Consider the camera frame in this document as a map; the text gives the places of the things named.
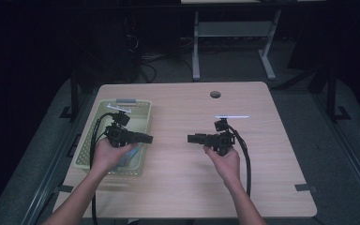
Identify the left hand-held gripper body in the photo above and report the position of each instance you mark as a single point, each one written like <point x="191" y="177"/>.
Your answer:
<point x="118" y="136"/>

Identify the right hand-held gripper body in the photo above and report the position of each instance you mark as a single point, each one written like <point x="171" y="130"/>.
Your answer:
<point x="222" y="140"/>

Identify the plain blue and grey glove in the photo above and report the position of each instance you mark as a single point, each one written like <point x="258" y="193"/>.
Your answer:
<point x="130" y="157"/>

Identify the pale green plastic basket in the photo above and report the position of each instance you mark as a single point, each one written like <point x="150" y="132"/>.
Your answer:
<point x="97" y="140"/>

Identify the person's left hand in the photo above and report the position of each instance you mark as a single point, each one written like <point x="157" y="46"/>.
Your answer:
<point x="107" y="156"/>

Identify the person's right hand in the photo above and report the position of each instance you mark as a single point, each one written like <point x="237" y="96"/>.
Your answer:
<point x="228" y="165"/>

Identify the grey round table grommet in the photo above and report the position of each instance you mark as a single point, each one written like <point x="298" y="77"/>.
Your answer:
<point x="215" y="94"/>

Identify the black metal stand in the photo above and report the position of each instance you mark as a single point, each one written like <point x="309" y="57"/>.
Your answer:
<point x="332" y="93"/>
<point x="74" y="93"/>

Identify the grey tape piece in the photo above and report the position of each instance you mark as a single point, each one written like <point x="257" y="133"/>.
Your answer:
<point x="64" y="188"/>
<point x="304" y="187"/>

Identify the white metal frame table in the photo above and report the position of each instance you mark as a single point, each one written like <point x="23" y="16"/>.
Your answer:
<point x="231" y="29"/>

